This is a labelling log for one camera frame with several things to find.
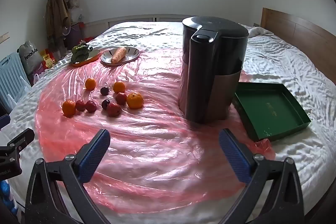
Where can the brown coat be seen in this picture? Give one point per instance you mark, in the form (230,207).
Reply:
(55,14)

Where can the yellow and red packets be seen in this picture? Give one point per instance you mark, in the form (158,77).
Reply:
(48,58)

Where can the translucent white plastic bag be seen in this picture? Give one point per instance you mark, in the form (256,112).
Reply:
(11,100)

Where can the light blue suitcase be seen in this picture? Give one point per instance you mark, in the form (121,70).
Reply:
(10,71)

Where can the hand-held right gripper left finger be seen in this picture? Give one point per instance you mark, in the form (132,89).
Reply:
(94,153)

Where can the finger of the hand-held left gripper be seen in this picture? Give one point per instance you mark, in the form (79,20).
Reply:
(4,120)
(21,140)

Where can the pinkish plastic bag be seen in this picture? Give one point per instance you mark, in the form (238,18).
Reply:
(36,77)

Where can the crumpled white cloth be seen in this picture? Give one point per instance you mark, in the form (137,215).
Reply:
(258,31)

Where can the pink plastic sheet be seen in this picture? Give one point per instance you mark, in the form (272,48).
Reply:
(157,140)

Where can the red bag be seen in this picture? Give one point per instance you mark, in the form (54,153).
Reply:
(89,39)

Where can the green leafy vegetable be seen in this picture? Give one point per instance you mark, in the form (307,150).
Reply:
(80,53)

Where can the dark purple cabinet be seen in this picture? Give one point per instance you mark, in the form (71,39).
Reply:
(74,36)

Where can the small red apple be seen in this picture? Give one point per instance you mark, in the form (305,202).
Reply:
(113,109)
(91,106)
(80,105)
(121,98)

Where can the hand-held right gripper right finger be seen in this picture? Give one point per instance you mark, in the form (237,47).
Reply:
(233,155)

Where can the blue rounded object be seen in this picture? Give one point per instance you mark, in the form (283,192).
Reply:
(5,188)

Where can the green tray box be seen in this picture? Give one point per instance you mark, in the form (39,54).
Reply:
(270,111)

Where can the wooden headboard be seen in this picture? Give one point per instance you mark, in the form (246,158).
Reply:
(288,29)

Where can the grey printed bag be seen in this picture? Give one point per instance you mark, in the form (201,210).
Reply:
(29,54)

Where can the carrot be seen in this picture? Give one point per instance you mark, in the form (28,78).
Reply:
(118,55)

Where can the wall socket strip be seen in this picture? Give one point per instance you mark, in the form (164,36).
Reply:
(4,37)

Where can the white panelled bench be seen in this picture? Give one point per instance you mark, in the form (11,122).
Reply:
(131,19)

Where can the small white fan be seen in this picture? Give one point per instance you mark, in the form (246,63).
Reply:
(66,29)

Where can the orange oval plate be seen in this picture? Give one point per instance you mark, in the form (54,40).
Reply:
(92,56)

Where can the dark purple plum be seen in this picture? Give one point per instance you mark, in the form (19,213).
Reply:
(105,103)
(104,90)

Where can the clear plastic bag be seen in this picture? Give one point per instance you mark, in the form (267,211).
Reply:
(76,11)

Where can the striped ceramic plate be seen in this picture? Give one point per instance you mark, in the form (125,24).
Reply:
(131,53)

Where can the orange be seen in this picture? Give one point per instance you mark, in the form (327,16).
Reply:
(68,108)
(119,87)
(135,100)
(90,83)

